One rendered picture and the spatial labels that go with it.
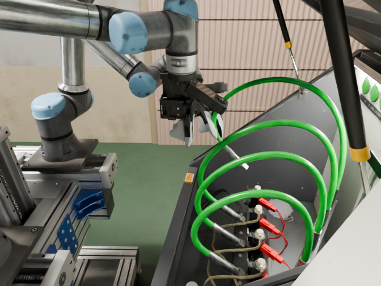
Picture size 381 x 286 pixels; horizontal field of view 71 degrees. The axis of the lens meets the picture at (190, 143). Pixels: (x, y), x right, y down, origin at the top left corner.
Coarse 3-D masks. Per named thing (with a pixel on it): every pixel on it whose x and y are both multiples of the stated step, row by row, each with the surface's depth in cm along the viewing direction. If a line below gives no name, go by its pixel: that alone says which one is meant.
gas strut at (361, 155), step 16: (320, 0) 23; (336, 0) 23; (336, 16) 23; (336, 32) 24; (336, 48) 25; (336, 64) 26; (352, 64) 25; (336, 80) 27; (352, 80) 26; (352, 96) 27; (352, 112) 28; (352, 128) 29; (352, 144) 30; (368, 144) 30; (368, 176) 32; (368, 192) 33
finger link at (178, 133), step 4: (180, 120) 69; (180, 124) 70; (176, 128) 70; (180, 128) 70; (172, 132) 71; (176, 132) 71; (180, 132) 71; (172, 136) 72; (176, 136) 72; (180, 136) 72; (184, 136) 71; (184, 140) 72; (188, 140) 71; (188, 144) 73
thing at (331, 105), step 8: (256, 80) 70; (264, 80) 68; (272, 80) 67; (280, 80) 66; (288, 80) 65; (296, 80) 64; (240, 88) 73; (312, 88) 63; (224, 96) 77; (320, 96) 63; (328, 104) 62; (216, 112) 81; (336, 112) 62; (336, 120) 63; (216, 128) 84; (344, 128) 63; (344, 136) 64; (344, 144) 64; (344, 152) 65; (344, 160) 66; (336, 192) 71
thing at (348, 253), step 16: (368, 208) 29; (352, 224) 30; (368, 224) 28; (336, 240) 32; (352, 240) 30; (368, 240) 27; (320, 256) 35; (336, 256) 32; (352, 256) 29; (368, 256) 27; (304, 272) 37; (320, 272) 34; (336, 272) 31; (352, 272) 28; (368, 272) 26
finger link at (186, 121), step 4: (188, 108) 66; (188, 112) 66; (188, 116) 65; (184, 120) 66; (188, 120) 66; (184, 124) 67; (188, 124) 66; (184, 128) 69; (188, 128) 67; (184, 132) 69; (188, 132) 68; (188, 136) 70
